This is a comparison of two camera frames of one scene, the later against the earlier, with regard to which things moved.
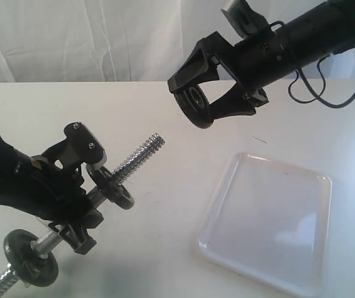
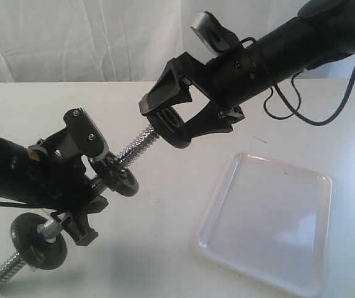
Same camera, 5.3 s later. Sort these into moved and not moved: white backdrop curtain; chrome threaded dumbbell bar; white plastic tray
Moved: chrome threaded dumbbell bar
Not moved: white backdrop curtain; white plastic tray
